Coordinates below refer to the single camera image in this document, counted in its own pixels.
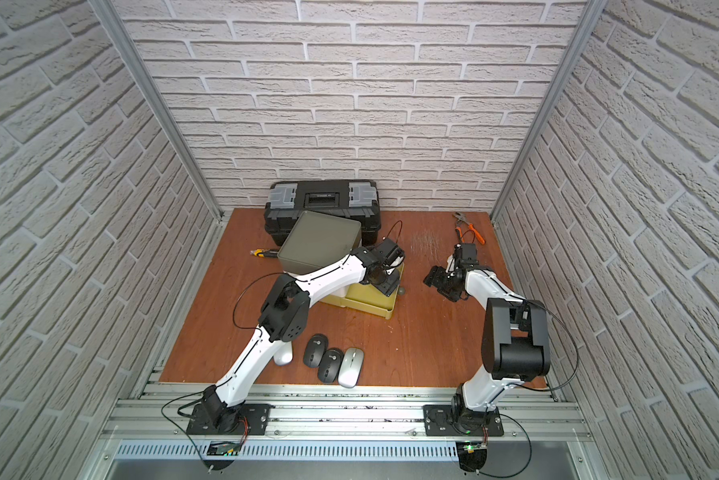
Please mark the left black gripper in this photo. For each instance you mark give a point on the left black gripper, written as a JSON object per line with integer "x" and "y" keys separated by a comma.
{"x": 389, "y": 276}

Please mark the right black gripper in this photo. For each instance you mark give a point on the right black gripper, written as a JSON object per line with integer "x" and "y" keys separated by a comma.
{"x": 436, "y": 278}

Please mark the grey three-drawer storage box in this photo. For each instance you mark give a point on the grey three-drawer storage box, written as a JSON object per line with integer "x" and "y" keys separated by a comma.
{"x": 319, "y": 240}

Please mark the black computer mouse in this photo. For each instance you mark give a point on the black computer mouse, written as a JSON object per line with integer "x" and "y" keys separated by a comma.
{"x": 329, "y": 366}
{"x": 314, "y": 350}

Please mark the silver computer mouse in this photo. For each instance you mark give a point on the silver computer mouse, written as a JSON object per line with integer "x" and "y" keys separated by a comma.
{"x": 351, "y": 366}
{"x": 284, "y": 355}

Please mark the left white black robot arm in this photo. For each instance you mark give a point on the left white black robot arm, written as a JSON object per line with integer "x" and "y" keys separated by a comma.
{"x": 283, "y": 317}

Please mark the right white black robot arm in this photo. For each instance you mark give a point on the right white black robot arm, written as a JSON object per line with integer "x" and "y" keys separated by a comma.
{"x": 515, "y": 346}

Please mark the yellow black utility knife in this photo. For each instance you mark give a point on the yellow black utility knife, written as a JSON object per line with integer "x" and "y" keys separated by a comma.
{"x": 265, "y": 253}

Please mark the black plastic toolbox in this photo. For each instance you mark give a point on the black plastic toolbox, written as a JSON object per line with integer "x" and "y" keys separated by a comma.
{"x": 353, "y": 199}

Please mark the orange handled pliers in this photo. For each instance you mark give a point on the orange handled pliers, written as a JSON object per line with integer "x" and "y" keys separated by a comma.
{"x": 463, "y": 227}

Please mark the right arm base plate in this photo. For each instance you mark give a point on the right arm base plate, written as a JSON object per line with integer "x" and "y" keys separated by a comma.
{"x": 443, "y": 420}

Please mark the aluminium front rail frame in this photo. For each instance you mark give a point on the aluminium front rail frame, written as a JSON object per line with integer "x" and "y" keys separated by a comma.
{"x": 544, "y": 436}

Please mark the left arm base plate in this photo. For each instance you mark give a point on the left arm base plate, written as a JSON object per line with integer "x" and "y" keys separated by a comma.
{"x": 247, "y": 418}

